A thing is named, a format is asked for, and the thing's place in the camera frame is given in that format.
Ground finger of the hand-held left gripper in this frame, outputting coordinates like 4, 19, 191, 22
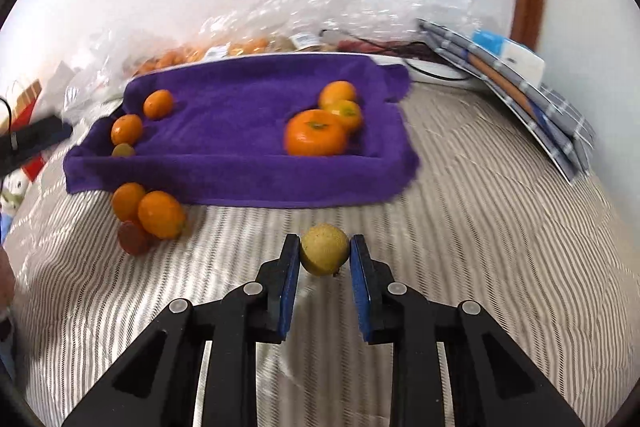
0, 116, 73, 170

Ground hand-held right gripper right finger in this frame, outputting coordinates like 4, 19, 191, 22
350, 234, 586, 427

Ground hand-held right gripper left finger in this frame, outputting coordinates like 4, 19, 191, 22
62, 233, 302, 427

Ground small orange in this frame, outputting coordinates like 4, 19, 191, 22
325, 99, 364, 134
110, 114, 144, 146
143, 90, 175, 120
318, 80, 358, 110
111, 182, 147, 223
137, 190, 187, 240

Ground large orange tangerine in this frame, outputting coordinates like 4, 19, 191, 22
284, 109, 349, 158

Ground purple towel lined tray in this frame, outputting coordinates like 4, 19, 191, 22
63, 53, 421, 209

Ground red paper bag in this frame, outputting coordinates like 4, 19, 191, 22
17, 154, 47, 182

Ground white plastic bag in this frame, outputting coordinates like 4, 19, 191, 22
47, 62, 126, 122

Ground striped bed sheet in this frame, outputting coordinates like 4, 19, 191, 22
5, 82, 636, 427

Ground small reddish brown fruit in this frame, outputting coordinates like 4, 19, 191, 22
117, 220, 153, 256

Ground clear bag of oranges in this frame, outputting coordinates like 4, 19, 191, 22
132, 36, 273, 75

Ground clear bag of brownish fruit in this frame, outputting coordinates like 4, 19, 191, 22
272, 32, 341, 54

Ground blue plaid folded cloth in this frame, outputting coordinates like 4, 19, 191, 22
417, 19, 596, 185

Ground blue and white box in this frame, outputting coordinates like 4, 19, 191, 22
472, 29, 546, 88

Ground crumpled clear plastic bags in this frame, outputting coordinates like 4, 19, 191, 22
65, 0, 491, 72

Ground black cable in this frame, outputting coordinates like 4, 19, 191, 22
320, 29, 471, 82

